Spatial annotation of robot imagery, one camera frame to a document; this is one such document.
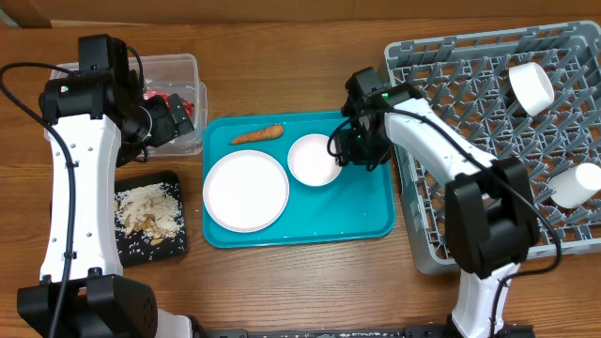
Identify grey dishwasher rack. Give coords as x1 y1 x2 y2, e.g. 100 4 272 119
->
380 21 600 254

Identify teal tray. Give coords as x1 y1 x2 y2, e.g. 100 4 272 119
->
203 111 396 249

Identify red wrapper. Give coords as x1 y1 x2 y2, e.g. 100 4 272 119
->
143 90 194 116

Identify small pink bowl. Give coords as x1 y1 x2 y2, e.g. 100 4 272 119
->
287 133 342 187

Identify clear plastic bin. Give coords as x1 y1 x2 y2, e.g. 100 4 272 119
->
43 53 208 158

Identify food scraps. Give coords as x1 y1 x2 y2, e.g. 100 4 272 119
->
115 183 184 246

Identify black rail bottom edge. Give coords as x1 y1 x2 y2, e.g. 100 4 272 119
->
196 318 536 338

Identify black bin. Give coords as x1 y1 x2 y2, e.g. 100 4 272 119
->
115 171 188 267

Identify carrot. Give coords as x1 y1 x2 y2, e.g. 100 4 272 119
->
230 125 284 146

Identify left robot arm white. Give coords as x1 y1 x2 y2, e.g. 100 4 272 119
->
17 71 205 337

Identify white cup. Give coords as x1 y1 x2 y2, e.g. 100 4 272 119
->
548 162 601 208

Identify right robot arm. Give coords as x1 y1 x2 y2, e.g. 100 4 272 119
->
328 83 539 337

